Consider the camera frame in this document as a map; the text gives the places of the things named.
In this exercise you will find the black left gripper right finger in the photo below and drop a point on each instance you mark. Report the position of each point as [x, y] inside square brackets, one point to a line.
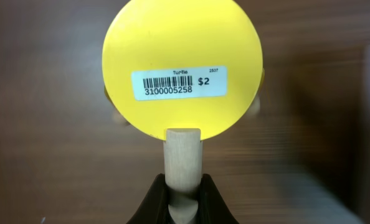
[212, 208]

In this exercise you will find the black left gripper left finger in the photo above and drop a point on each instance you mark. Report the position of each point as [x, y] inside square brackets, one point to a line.
[154, 207]

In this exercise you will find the yellow rattle drum toy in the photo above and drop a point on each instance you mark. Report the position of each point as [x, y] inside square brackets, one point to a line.
[182, 72]

